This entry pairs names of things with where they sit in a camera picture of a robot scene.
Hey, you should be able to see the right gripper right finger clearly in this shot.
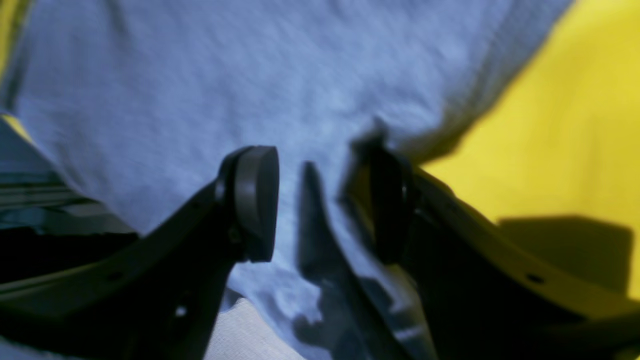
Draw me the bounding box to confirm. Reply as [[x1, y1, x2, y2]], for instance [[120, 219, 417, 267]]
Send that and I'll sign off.
[[349, 135, 639, 360]]

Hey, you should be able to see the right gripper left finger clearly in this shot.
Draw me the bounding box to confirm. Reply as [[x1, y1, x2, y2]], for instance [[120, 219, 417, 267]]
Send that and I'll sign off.
[[1, 146, 280, 360]]

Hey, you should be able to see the grey t-shirt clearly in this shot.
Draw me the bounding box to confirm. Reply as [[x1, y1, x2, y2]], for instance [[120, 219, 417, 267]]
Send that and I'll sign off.
[[1, 0, 571, 360]]

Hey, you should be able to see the yellow table cloth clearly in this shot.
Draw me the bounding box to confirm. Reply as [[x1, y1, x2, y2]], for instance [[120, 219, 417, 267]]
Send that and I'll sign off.
[[1, 0, 639, 299]]

